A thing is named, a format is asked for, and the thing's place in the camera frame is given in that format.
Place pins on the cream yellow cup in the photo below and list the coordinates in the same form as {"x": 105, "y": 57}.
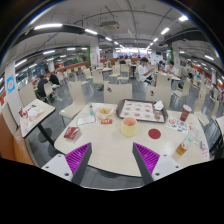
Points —
{"x": 129, "y": 126}

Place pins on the cream chair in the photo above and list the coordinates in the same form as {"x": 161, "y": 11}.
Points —
{"x": 156, "y": 94}
{"x": 114, "y": 93}
{"x": 78, "y": 101}

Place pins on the side table with wrappers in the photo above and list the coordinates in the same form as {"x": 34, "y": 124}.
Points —
{"x": 33, "y": 116}

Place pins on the red fries box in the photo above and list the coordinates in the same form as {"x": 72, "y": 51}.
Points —
{"x": 71, "y": 132}

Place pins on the crumpled white napkin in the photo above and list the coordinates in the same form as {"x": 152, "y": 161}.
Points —
{"x": 159, "y": 105}

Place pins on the red round coaster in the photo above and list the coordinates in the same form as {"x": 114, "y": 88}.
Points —
{"x": 154, "y": 133}

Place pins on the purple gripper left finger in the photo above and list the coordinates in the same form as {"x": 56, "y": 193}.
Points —
{"x": 78, "y": 161}

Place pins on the colourful paper leaflet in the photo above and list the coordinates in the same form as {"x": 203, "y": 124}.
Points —
{"x": 177, "y": 125}

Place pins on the plastic bottle orange drink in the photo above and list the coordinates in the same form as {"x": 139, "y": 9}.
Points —
{"x": 185, "y": 144}

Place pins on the cream chair left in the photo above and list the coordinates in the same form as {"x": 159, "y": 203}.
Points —
{"x": 78, "y": 101}

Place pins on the person in black shirt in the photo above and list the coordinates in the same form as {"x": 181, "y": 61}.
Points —
{"x": 41, "y": 84}

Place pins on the cream chair centre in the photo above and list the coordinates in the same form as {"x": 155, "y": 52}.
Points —
{"x": 114, "y": 93}

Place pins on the red paper cup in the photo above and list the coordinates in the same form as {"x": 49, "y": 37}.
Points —
{"x": 185, "y": 112}

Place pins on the person in white shirt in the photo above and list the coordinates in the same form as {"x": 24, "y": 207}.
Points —
{"x": 143, "y": 71}

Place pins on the cream chair right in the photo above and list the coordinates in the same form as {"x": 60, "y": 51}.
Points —
{"x": 156, "y": 94}

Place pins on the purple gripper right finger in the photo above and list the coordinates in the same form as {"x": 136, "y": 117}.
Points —
{"x": 146, "y": 160}

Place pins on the white paper receipt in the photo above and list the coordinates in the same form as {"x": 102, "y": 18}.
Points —
{"x": 86, "y": 120}

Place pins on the brown food tray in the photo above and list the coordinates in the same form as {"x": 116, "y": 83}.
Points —
{"x": 141, "y": 111}

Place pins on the small red ketchup packet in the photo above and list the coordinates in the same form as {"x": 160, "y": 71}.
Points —
{"x": 106, "y": 121}

